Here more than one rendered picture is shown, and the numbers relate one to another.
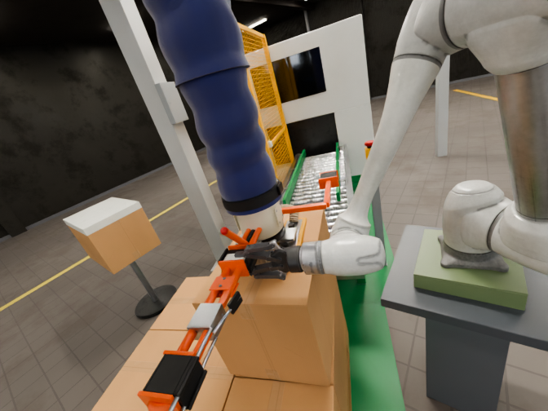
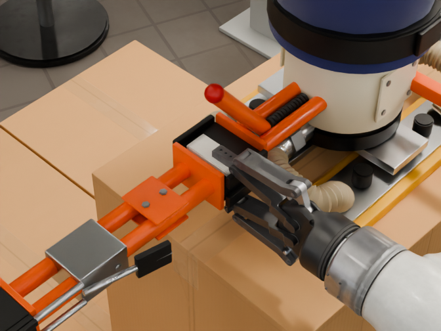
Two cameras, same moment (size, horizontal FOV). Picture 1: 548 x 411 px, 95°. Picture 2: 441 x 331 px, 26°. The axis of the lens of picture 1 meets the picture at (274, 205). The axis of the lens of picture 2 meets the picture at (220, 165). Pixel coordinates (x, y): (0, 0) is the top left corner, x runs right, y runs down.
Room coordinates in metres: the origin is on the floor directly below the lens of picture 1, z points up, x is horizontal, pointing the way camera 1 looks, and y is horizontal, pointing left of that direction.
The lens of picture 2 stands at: (-0.11, -0.18, 1.92)
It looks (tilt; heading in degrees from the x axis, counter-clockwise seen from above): 45 degrees down; 24
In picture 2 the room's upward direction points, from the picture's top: straight up
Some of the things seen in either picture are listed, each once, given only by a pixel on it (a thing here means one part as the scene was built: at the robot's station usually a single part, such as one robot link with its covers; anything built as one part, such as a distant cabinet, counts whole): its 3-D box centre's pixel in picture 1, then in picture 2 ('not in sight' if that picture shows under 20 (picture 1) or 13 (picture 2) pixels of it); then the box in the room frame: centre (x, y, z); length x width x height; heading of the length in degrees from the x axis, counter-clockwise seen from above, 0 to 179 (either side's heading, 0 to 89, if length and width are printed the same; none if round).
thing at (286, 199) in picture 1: (293, 172); not in sight; (2.77, -0.33, 0.60); 1.60 x 0.11 x 0.09; 160
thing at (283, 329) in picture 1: (281, 282); (326, 230); (0.88, 0.07, 0.76); 0.60 x 0.40 x 0.40; 158
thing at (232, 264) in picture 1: (238, 260); (220, 160); (0.65, 0.15, 1.08); 0.10 x 0.08 x 0.06; 70
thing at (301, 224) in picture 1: (289, 238); (392, 156); (0.86, -0.02, 0.98); 0.34 x 0.10 x 0.05; 160
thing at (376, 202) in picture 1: (377, 211); not in sight; (1.61, -0.73, 0.50); 0.07 x 0.07 x 1.00; 70
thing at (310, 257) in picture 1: (312, 258); (363, 268); (0.56, -0.06, 1.08); 0.09 x 0.06 x 0.09; 160
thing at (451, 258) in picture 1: (468, 243); not in sight; (0.69, -0.64, 0.85); 0.22 x 0.18 x 0.06; 146
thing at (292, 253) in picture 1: (287, 259); (313, 234); (0.59, 0.01, 1.08); 0.09 x 0.07 x 0.08; 70
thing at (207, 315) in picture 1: (208, 320); (87, 261); (0.45, 0.23, 1.08); 0.07 x 0.07 x 0.04; 70
